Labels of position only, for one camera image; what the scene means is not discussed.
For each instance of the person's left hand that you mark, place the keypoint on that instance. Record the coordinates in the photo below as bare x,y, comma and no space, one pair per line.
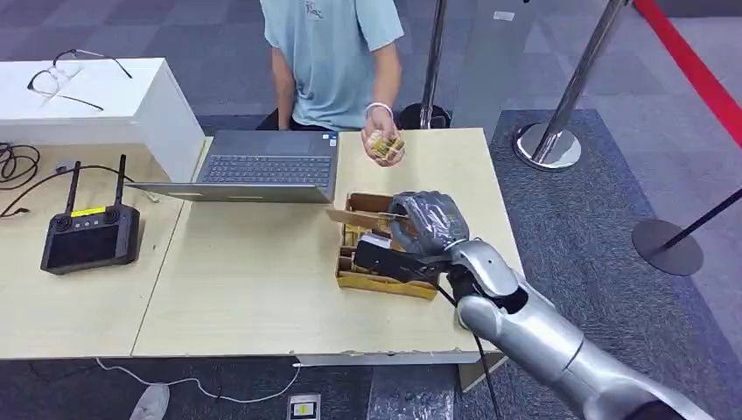
377,124

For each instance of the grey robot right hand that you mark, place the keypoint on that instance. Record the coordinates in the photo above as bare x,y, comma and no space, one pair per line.
432,223

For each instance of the grey laptop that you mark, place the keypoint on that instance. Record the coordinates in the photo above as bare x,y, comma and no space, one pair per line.
266,165

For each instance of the dark grey floor mat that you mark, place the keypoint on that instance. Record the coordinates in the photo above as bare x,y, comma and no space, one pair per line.
614,261

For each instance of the person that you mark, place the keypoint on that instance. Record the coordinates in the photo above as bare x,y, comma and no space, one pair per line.
330,58

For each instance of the pale desk leg panel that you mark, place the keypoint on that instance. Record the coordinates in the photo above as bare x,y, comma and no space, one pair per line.
472,371

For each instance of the wooden card box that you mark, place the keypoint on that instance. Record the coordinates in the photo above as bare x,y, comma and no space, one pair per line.
377,285

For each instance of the white plastic floor device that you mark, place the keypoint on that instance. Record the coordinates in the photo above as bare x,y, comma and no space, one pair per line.
151,404

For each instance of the chrome stanchion with chrome base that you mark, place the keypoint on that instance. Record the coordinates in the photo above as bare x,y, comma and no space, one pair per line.
559,116

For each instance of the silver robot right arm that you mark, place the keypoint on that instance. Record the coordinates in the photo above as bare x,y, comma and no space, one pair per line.
522,330

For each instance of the black-rimmed eyeglasses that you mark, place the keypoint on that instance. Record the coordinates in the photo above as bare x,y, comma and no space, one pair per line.
58,78

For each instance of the white floor label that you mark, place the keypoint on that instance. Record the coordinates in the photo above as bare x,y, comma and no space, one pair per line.
504,15

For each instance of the golden card stack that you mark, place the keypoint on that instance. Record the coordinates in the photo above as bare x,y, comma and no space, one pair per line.
355,236

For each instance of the tan card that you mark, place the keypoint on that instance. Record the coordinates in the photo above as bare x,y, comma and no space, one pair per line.
359,219

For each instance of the red barrier belt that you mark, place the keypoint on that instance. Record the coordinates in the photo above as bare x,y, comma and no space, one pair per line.
690,66

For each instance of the white box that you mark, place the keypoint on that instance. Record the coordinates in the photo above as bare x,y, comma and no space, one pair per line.
104,110

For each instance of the black remote controller with antennas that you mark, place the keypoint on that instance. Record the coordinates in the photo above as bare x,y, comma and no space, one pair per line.
87,246

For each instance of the floor socket with yellow label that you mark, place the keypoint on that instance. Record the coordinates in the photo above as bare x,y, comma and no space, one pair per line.
304,409

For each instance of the black stanchion with round base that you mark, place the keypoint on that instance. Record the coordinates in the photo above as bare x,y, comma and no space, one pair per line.
666,246

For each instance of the golden cards bundle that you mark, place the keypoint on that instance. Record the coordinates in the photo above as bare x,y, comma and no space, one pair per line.
387,146

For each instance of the chrome post with black base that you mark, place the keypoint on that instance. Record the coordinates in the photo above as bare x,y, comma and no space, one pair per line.
433,64

